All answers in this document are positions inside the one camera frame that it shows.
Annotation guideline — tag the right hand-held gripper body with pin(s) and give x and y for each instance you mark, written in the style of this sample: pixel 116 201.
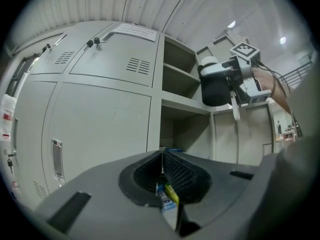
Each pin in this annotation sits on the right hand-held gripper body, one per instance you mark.
pixel 241 66

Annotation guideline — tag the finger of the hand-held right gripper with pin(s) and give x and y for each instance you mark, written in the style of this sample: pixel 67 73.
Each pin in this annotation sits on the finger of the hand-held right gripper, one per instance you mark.
pixel 215 69

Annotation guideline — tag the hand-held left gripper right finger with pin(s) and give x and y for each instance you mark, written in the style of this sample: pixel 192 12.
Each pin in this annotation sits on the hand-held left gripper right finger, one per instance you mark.
pixel 225 196

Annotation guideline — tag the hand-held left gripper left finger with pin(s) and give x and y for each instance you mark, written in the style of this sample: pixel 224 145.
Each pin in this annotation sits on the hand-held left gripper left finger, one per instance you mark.
pixel 100 196

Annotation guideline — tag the black and white jar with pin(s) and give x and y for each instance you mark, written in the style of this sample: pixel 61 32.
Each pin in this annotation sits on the black and white jar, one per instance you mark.
pixel 215 91

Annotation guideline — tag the grey metal locker cabinet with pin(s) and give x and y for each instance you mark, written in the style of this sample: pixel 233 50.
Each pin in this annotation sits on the grey metal locker cabinet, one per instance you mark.
pixel 100 109

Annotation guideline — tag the person's right forearm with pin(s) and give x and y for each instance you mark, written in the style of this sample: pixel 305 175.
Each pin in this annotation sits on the person's right forearm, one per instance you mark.
pixel 281 96

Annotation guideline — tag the person's right hand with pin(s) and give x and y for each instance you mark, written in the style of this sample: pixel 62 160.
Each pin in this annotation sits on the person's right hand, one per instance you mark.
pixel 263 81

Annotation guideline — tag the round ceiling light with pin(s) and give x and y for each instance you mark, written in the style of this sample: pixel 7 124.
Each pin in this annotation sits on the round ceiling light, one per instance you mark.
pixel 282 40
pixel 232 24

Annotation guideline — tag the black balcony railing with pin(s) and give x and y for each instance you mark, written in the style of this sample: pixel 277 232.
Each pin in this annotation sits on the black balcony railing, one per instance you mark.
pixel 295 76

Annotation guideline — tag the white paper notice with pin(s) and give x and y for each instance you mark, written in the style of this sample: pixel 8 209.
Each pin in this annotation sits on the white paper notice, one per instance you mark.
pixel 135 32

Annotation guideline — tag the large water bottle red label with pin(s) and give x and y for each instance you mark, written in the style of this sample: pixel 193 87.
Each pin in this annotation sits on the large water bottle red label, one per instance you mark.
pixel 7 114

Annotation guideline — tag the black window frame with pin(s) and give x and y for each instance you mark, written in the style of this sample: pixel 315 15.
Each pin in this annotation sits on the black window frame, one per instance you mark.
pixel 22 69

